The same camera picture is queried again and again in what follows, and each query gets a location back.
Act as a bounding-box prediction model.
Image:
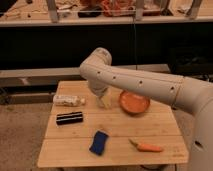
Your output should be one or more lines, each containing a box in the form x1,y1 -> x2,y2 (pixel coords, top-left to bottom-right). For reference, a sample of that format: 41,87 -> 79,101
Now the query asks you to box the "white plastic bottle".
53,95 -> 86,107

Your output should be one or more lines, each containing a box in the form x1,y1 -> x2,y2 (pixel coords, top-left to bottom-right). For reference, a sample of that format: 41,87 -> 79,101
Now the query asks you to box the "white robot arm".
79,47 -> 213,171

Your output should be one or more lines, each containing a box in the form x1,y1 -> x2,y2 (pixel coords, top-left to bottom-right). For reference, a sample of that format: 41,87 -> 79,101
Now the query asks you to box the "translucent plastic cup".
96,97 -> 104,108

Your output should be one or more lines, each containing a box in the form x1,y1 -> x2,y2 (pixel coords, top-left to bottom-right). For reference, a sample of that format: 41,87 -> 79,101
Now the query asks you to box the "black striped box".
56,112 -> 83,125

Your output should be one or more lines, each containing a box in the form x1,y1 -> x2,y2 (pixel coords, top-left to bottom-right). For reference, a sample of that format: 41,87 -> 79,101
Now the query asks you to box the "wooden folding table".
38,81 -> 188,168

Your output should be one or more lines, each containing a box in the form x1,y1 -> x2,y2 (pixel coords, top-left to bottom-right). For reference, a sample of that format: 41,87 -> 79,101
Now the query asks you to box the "blue sponge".
89,131 -> 108,156

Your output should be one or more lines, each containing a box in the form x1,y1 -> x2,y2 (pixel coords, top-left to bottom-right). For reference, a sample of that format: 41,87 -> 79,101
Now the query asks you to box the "grey metal beam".
0,63 -> 170,88

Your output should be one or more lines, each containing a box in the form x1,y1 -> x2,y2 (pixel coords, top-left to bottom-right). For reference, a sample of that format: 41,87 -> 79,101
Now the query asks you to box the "orange carrot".
129,140 -> 163,153

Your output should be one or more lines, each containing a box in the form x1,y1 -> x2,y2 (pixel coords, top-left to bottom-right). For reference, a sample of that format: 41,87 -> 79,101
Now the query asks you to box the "black hanging cable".
132,0 -> 139,71

